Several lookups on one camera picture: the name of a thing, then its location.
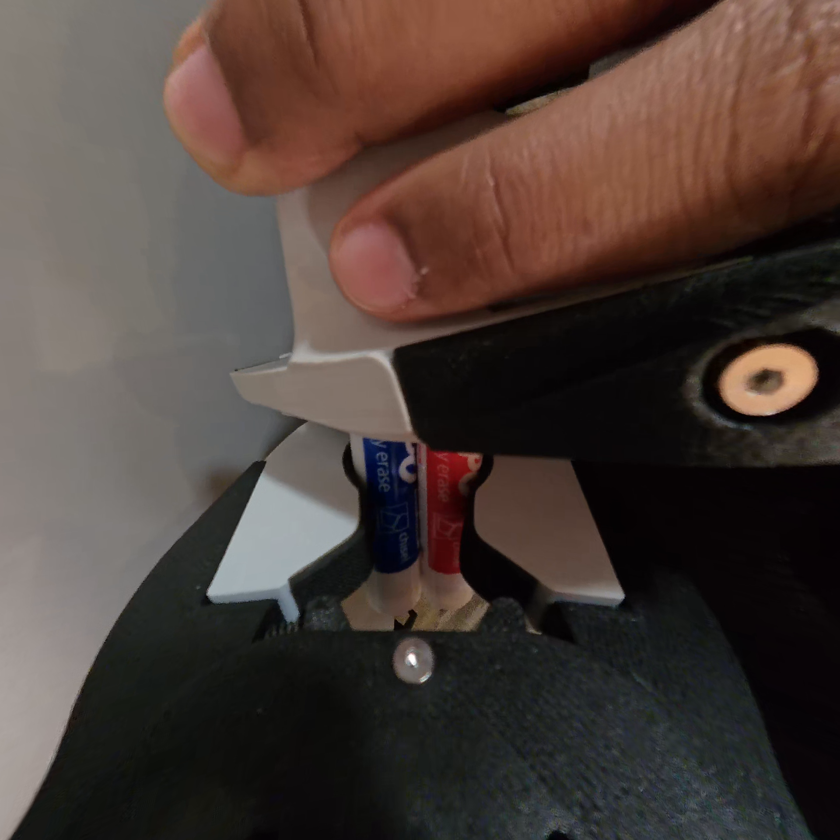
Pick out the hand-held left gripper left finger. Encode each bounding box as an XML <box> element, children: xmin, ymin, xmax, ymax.
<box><xmin>206</xmin><ymin>423</ymin><xmax>363</xmax><ymax>623</ymax></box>

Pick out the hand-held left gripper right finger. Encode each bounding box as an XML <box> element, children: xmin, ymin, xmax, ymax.
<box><xmin>459</xmin><ymin>453</ymin><xmax>626</xmax><ymax>634</ymax></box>

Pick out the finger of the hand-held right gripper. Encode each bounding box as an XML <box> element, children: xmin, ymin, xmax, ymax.
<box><xmin>230</xmin><ymin>108</ymin><xmax>595</xmax><ymax>441</ymax></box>

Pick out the red dry erase marker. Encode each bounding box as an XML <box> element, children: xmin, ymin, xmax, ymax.
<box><xmin>420</xmin><ymin>446</ymin><xmax>490</xmax><ymax>608</ymax></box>

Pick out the blue dry erase marker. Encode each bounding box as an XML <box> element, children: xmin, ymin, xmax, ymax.
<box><xmin>350</xmin><ymin>433</ymin><xmax>426</xmax><ymax>614</ymax></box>

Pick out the person's right hand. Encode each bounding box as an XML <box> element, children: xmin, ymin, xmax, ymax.
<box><xmin>163</xmin><ymin>0</ymin><xmax>840</xmax><ymax>324</ymax></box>

